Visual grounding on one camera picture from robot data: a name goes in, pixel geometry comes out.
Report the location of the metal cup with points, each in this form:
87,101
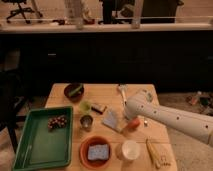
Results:
86,122

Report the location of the white cup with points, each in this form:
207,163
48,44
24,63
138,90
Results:
129,150

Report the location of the bunch of dark grapes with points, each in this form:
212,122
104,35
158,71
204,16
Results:
57,122

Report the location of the orange plate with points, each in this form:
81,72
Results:
83,152

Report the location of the blue sponge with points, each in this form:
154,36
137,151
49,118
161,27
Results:
98,152

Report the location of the black office chair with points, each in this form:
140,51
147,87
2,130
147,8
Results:
22,11

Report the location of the green plastic tray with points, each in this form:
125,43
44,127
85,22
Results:
39,148

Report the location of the black chair at left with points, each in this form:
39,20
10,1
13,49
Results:
8,109

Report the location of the dark brown bowl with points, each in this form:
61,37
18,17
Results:
77,97

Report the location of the green item in bowl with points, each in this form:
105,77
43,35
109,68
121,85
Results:
73,92

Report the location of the yellow corn cob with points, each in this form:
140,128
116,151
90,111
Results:
154,155

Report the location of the light blue towel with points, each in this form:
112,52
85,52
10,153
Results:
113,121

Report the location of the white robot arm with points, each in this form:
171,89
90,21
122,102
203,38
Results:
197,126

